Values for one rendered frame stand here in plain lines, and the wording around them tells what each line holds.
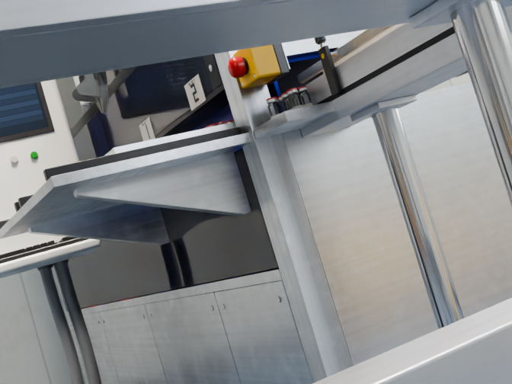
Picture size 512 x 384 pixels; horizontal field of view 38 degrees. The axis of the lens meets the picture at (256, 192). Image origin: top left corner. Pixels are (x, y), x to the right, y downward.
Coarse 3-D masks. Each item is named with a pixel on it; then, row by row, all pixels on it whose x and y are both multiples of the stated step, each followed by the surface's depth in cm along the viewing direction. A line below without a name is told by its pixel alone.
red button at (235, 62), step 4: (236, 56) 140; (240, 56) 140; (232, 60) 140; (236, 60) 139; (240, 60) 140; (228, 64) 141; (232, 64) 140; (236, 64) 139; (240, 64) 139; (244, 64) 140; (228, 68) 141; (232, 68) 140; (236, 68) 139; (240, 68) 139; (244, 68) 140; (232, 72) 140; (236, 72) 140; (240, 72) 140; (244, 72) 140; (232, 76) 141; (236, 76) 140; (240, 76) 141
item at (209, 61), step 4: (204, 56) 156; (208, 56) 155; (212, 56) 153; (204, 60) 157; (208, 60) 155; (212, 60) 154; (208, 64) 156; (212, 64) 154; (208, 68) 156; (212, 68) 154; (216, 68) 153; (208, 72) 157; (212, 72) 155; (216, 72) 153; (212, 76) 155; (216, 76) 154; (212, 80) 156; (216, 80) 154; (220, 80) 153; (212, 84) 156; (216, 84) 155
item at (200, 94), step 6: (192, 78) 164; (198, 78) 161; (186, 84) 167; (198, 84) 162; (186, 90) 168; (192, 90) 165; (198, 90) 162; (192, 96) 166; (198, 96) 163; (204, 96) 160; (192, 102) 166; (198, 102) 164; (192, 108) 167
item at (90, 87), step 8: (88, 80) 144; (96, 80) 144; (80, 88) 143; (88, 88) 144; (96, 88) 144; (104, 88) 144; (88, 96) 144; (96, 96) 144; (104, 96) 145; (104, 104) 145; (104, 112) 146
